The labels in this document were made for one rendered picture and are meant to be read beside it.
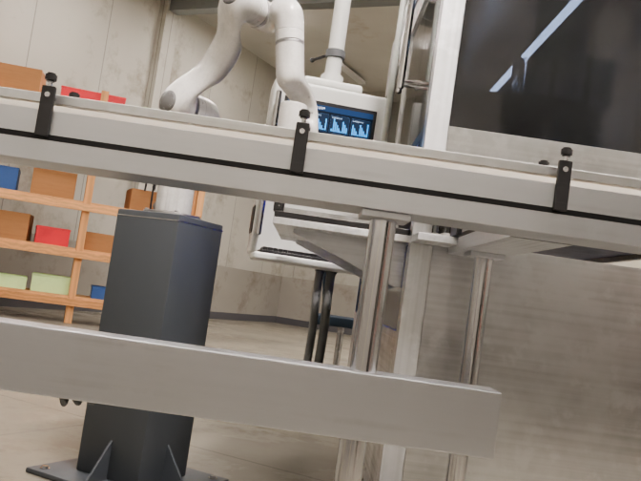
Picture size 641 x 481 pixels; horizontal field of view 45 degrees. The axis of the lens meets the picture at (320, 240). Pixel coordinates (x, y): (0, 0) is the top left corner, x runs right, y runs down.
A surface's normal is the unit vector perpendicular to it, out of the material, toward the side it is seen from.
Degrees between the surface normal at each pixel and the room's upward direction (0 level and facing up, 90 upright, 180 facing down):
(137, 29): 90
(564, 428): 90
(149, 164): 90
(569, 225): 90
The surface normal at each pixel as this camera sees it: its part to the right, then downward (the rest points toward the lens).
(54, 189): 0.29, -0.03
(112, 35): 0.89, 0.10
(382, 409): 0.02, -0.07
